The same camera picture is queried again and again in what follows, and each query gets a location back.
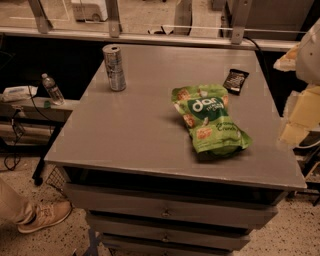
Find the green rice chip bag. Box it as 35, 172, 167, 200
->
171, 84, 252, 157

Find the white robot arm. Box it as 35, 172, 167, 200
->
273, 19, 320, 146

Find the silver redbull can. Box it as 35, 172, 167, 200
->
103, 44, 126, 92

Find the middle grey drawer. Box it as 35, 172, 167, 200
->
86, 213, 250, 250

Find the grey drawer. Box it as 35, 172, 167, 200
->
63, 183, 277, 229
86, 213, 250, 250
101, 234, 233, 256

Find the top grey drawer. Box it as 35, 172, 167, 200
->
63, 183, 277, 229

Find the grey drawer cabinet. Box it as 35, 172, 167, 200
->
44, 43, 308, 256

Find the bottom grey drawer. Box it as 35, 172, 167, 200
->
101, 234, 233, 256

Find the clear plastic water bottle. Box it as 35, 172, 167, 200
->
42, 73, 64, 105

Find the low side bench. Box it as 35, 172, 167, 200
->
0, 97, 79, 186

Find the tan sneaker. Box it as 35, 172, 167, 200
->
18, 201, 72, 234

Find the white tissue pack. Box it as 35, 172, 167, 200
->
1, 86, 38, 102

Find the beige trouser leg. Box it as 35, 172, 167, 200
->
0, 178, 34, 224

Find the wire mesh basket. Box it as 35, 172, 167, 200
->
46, 166, 69, 192

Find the black cable on floor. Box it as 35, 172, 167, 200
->
3, 108, 27, 172

